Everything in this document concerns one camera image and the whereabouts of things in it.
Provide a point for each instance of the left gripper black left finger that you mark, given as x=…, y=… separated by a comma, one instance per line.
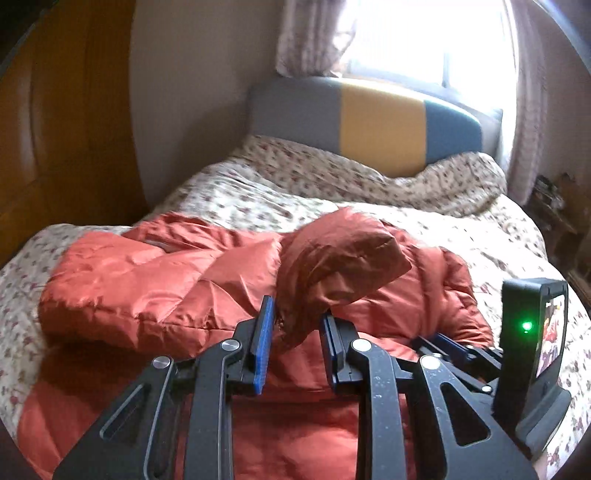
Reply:
x=175, y=420

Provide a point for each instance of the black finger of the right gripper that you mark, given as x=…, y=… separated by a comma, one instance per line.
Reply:
x=478, y=368

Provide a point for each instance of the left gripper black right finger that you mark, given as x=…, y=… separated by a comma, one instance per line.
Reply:
x=416, y=418

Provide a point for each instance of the orange puffer jacket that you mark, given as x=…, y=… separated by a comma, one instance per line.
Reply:
x=175, y=286

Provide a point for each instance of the cluttered wooden nightstand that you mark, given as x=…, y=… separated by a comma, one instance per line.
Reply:
x=561, y=210

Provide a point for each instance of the floral bed quilt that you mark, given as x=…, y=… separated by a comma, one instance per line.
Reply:
x=277, y=185

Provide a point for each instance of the grey yellow blue headboard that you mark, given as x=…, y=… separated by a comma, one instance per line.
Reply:
x=397, y=131

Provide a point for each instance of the window with bright light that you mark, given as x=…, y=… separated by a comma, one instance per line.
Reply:
x=464, y=46

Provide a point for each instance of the brown wooden wardrobe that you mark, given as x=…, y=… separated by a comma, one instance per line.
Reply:
x=67, y=150

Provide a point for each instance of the pink patterned curtain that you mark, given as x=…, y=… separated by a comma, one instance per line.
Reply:
x=311, y=43

